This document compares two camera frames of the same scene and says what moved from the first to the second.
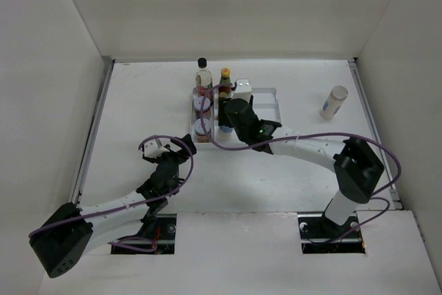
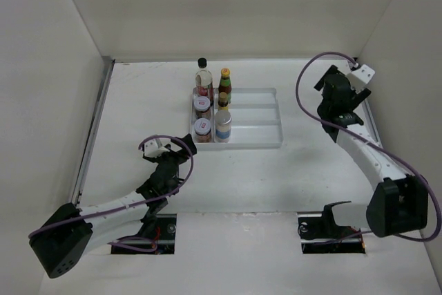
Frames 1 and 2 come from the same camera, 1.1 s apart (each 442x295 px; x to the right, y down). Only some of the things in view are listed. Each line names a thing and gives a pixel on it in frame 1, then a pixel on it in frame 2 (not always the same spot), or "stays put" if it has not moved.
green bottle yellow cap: x=225 y=79 stays put
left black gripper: x=170 y=153 stays put
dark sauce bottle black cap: x=203 y=79 stays put
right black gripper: x=223 y=114 to x=355 y=99
